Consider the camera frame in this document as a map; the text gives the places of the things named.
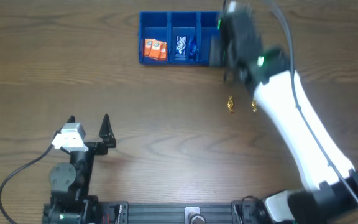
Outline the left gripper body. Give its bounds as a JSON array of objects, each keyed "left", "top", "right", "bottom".
[{"left": 84, "top": 141, "right": 109, "bottom": 156}]

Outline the blue candy pack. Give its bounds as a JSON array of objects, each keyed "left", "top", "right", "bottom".
[
  {"left": 175, "top": 35, "right": 188, "bottom": 60},
  {"left": 188, "top": 35, "right": 198, "bottom": 60}
]

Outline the blue tray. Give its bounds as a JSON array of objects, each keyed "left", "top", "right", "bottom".
[{"left": 138, "top": 11, "right": 226, "bottom": 66}]

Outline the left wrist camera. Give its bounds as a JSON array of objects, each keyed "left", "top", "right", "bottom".
[{"left": 51, "top": 122, "right": 89, "bottom": 152}]

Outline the mounting rail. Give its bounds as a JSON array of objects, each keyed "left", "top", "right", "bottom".
[{"left": 42, "top": 200, "right": 267, "bottom": 224}]

